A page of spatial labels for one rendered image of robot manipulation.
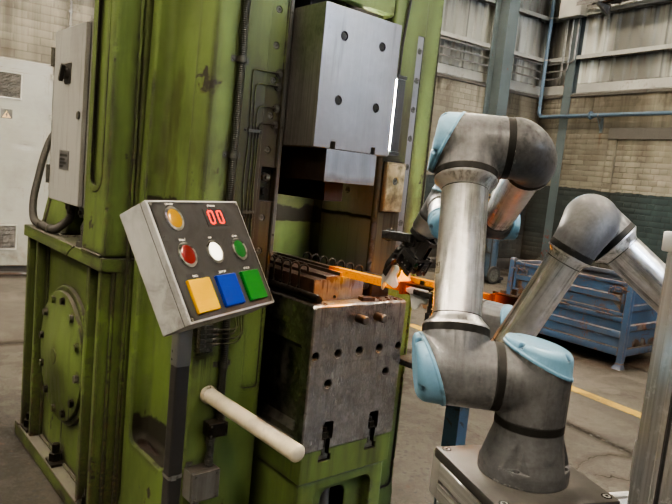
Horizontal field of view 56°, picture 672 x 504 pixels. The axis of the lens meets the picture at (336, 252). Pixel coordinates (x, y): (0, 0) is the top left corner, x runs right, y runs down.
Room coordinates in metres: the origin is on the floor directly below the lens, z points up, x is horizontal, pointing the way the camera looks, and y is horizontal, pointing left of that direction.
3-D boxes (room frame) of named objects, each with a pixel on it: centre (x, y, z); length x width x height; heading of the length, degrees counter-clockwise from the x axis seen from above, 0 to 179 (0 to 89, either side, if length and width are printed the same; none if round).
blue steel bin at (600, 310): (5.55, -2.25, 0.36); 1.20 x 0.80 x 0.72; 38
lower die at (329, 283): (2.07, 0.12, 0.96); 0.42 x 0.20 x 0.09; 41
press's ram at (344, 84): (2.09, 0.08, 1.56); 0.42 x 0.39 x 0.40; 41
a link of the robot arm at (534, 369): (1.04, -0.35, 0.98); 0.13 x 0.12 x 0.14; 86
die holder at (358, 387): (2.11, 0.08, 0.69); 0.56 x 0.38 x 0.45; 41
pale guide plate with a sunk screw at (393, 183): (2.21, -0.17, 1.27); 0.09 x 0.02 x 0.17; 131
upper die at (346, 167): (2.07, 0.12, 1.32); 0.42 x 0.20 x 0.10; 41
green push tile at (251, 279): (1.52, 0.19, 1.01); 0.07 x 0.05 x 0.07; 156
